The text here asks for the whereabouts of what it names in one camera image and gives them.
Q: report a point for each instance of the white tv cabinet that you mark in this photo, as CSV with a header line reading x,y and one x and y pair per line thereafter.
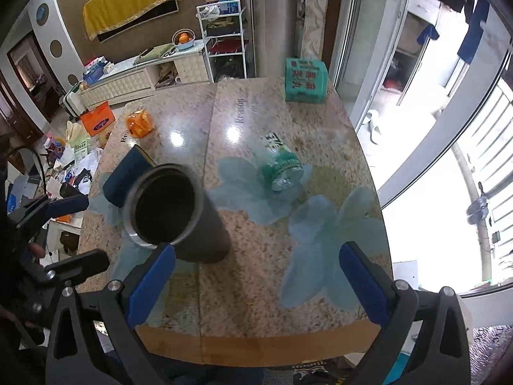
x,y
130,81

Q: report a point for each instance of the orange snack packet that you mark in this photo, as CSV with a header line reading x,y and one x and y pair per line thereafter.
x,y
139,123

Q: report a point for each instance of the orange plastic bag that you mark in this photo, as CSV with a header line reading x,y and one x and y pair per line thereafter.
x,y
98,119

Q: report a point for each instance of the white metal shelf rack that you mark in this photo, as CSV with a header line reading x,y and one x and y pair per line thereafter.
x,y
223,30

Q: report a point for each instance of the teal hexagonal box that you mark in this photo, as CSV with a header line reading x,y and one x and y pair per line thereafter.
x,y
306,80

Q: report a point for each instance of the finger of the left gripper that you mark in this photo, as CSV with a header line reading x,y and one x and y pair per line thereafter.
x,y
60,204
75,270

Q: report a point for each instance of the green plastic bottle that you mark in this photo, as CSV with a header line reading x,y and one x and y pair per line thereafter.
x,y
279,165

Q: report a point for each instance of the fruit basket with oranges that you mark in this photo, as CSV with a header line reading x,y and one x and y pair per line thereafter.
x,y
184,39

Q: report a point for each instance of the black textured cup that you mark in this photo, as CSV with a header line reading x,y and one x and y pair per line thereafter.
x,y
168,205

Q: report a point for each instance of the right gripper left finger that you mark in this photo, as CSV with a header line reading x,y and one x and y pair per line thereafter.
x,y
92,335

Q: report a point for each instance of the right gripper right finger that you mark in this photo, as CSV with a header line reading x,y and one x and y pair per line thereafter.
x,y
441,351

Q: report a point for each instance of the dark blue cup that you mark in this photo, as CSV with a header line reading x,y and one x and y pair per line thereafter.
x,y
133,165

